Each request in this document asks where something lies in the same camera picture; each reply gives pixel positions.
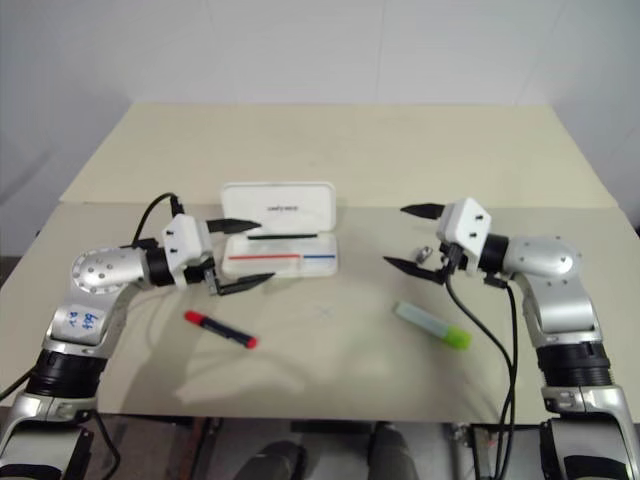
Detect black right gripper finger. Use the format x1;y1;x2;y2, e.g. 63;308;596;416
382;255;445;286
400;201;446;221

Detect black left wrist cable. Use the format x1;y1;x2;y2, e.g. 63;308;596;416
135;192;188;249

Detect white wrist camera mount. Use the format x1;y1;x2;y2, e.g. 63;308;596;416
436;196;494;277
162;215;215;291

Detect dark rounded shape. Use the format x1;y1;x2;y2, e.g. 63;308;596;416
233;439;307;480

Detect dark left arm cable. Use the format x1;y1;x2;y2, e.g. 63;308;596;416
92;412;123;480

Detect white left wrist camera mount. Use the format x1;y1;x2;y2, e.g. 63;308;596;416
162;215;215;291

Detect white open pencil case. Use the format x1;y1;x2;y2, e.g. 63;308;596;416
219;180;341;278

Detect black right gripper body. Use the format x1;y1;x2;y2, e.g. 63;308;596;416
434;241;474;287

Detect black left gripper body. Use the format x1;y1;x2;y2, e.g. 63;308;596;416
182;253;222;298

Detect white sticker blue handwriting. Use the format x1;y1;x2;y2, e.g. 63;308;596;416
53;302;107;347

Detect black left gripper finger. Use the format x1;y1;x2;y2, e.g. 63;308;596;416
215;272;278;298
207;218;263;235

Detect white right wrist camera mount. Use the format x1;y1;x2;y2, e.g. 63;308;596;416
436;196;494;277

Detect red and black marker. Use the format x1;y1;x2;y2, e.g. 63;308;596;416
184;310;260;350

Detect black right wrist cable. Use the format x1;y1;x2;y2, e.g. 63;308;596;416
443;269;519;480
487;277;519;451

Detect pale stick with green cap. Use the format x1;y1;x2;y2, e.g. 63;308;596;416
394;300;473;352

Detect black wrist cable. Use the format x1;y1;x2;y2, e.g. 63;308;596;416
443;269;519;480
135;192;188;249
487;277;519;451

